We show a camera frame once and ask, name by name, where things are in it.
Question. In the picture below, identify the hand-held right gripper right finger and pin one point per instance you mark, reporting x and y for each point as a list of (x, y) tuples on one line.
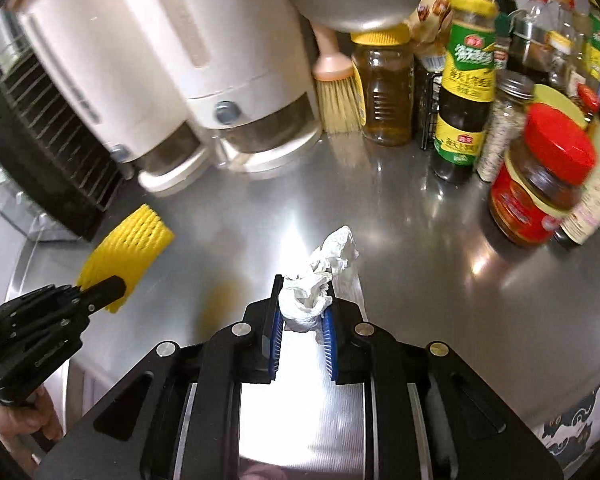
[(329, 350)]

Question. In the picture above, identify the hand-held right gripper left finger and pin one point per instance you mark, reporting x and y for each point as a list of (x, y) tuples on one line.
[(276, 345)]

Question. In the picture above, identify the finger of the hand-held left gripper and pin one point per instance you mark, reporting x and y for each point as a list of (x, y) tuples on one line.
[(80, 300)]

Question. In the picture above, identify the white tissue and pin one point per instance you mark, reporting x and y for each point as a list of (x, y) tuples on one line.
[(315, 290)]

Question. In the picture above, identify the yellow foam fruit net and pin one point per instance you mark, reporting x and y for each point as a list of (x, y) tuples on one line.
[(130, 240)]

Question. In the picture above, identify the person's left hand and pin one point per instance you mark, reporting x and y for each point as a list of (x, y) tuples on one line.
[(25, 417)]

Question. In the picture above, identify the white grain dispenser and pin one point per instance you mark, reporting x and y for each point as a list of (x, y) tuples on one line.
[(95, 75), (230, 50)]

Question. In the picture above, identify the oil jar with yellow cap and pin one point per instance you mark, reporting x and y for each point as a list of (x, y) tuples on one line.
[(385, 100)]

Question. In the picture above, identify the patterned dark cloth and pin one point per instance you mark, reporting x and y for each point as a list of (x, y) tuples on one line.
[(575, 425)]

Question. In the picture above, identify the red lidded sauce jar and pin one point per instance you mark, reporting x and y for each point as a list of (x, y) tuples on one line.
[(540, 190)]

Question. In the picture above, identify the dark sauce bottle yellow label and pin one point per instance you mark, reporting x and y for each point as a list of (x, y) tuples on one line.
[(465, 110)]

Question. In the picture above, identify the spice jar with metal lid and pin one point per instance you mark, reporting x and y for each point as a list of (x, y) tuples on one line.
[(505, 130)]

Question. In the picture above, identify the dark bottle with white label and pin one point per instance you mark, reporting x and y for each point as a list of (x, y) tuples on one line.
[(597, 195)]

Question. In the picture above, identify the small red lidded jar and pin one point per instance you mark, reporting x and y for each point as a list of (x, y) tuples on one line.
[(587, 100)]

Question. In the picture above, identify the printed snack packet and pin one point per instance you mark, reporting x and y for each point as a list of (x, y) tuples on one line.
[(437, 5)]

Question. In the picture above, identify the steel capped glass bottle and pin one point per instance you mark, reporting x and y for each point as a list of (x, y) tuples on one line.
[(525, 35)]

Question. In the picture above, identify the clear bottle with yellow cap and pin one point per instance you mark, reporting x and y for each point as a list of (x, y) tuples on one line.
[(560, 55)]

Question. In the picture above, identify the yellow green seasoning packet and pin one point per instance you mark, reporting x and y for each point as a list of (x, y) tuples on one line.
[(597, 50)]

